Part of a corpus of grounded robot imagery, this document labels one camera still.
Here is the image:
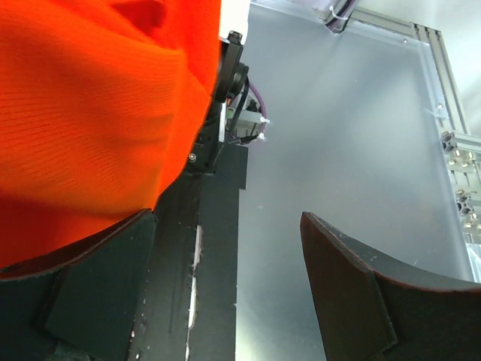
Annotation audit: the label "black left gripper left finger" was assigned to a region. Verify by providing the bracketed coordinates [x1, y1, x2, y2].
[1, 210, 156, 360]

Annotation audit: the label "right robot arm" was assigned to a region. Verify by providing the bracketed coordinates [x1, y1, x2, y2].
[186, 30, 250, 174]

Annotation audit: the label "orange mesh shorts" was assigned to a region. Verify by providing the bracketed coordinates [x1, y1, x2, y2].
[1, 1, 221, 267]

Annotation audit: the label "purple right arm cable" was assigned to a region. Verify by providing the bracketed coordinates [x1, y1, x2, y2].
[247, 84, 270, 123]

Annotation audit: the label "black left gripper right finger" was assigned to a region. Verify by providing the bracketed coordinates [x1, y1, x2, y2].
[300, 212, 480, 360]

